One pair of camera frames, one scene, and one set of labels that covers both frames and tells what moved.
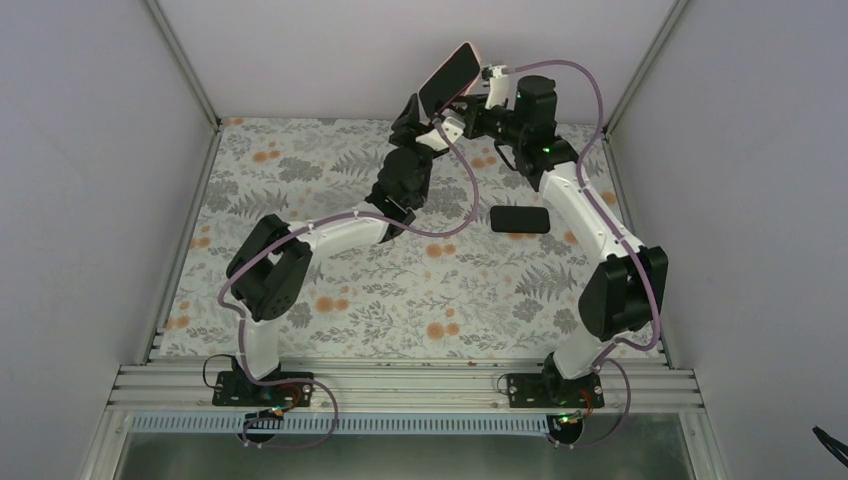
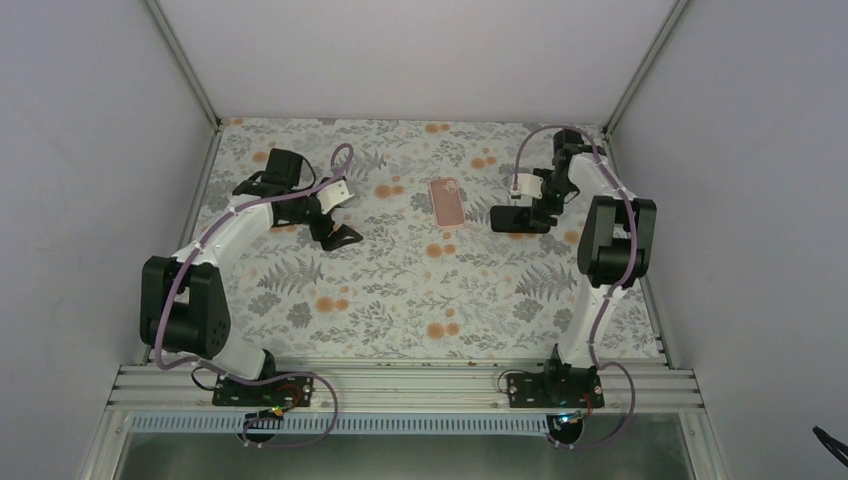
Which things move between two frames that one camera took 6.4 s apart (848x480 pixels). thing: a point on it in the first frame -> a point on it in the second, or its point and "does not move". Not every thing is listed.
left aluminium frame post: (215, 122) does not move
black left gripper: (407, 126) -> (333, 240)
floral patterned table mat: (485, 269) does not move
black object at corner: (832, 445) does not move
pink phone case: (453, 79) -> (447, 203)
